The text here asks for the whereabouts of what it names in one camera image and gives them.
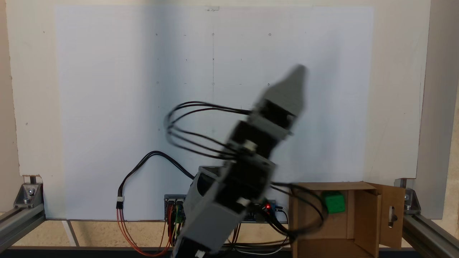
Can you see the aluminium frame rail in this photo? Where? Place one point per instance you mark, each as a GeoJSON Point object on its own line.
{"type": "Point", "coordinates": [21, 222]}
{"type": "Point", "coordinates": [430, 236]}

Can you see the brown cardboard box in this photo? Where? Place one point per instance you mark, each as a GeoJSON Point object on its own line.
{"type": "Point", "coordinates": [365, 229]}

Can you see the metal corner bracket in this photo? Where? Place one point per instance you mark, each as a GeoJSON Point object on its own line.
{"type": "Point", "coordinates": [410, 200]}
{"type": "Point", "coordinates": [28, 191]}

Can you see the green dice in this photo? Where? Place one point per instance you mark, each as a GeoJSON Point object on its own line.
{"type": "Point", "coordinates": [334, 202]}

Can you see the blue circuit board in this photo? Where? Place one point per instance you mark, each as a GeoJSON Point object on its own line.
{"type": "Point", "coordinates": [274, 211]}

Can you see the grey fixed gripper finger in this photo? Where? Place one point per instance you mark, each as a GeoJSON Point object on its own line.
{"type": "Point", "coordinates": [288, 93]}

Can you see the large white paper sheet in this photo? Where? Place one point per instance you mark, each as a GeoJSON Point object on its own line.
{"type": "Point", "coordinates": [125, 89]}

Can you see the grey black Koch robot arm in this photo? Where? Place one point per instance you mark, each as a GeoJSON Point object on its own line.
{"type": "Point", "coordinates": [215, 215]}

